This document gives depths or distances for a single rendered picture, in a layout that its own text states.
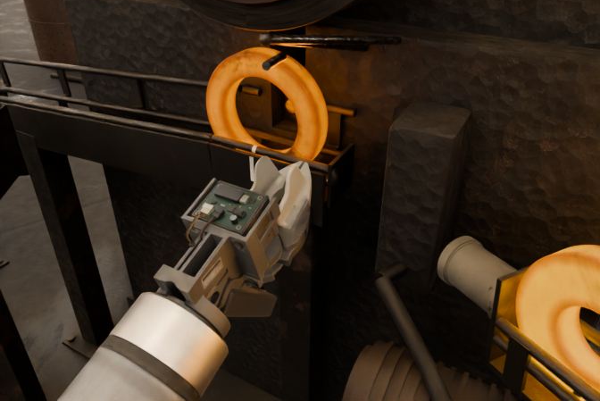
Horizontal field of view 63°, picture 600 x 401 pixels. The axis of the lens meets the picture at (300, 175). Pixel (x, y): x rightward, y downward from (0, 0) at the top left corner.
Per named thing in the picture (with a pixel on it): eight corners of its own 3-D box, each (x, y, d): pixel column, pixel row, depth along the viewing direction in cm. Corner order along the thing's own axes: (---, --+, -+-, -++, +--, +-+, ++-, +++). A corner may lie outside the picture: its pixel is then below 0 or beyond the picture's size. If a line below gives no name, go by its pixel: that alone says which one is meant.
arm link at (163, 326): (213, 411, 41) (130, 363, 45) (245, 358, 44) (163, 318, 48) (179, 368, 35) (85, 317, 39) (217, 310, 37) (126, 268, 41)
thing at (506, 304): (535, 338, 53) (553, 255, 49) (540, 342, 53) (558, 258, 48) (483, 363, 50) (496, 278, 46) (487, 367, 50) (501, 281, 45)
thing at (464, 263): (473, 271, 59) (479, 229, 56) (536, 317, 52) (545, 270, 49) (434, 287, 57) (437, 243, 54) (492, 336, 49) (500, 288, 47)
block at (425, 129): (397, 238, 77) (416, 93, 64) (448, 254, 73) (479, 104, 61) (370, 279, 69) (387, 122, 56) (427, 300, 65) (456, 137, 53)
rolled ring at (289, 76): (319, 64, 60) (330, 57, 63) (199, 45, 68) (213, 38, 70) (316, 191, 70) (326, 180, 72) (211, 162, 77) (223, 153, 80)
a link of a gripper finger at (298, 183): (324, 138, 50) (279, 203, 45) (330, 178, 55) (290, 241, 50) (297, 132, 52) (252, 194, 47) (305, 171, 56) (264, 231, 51)
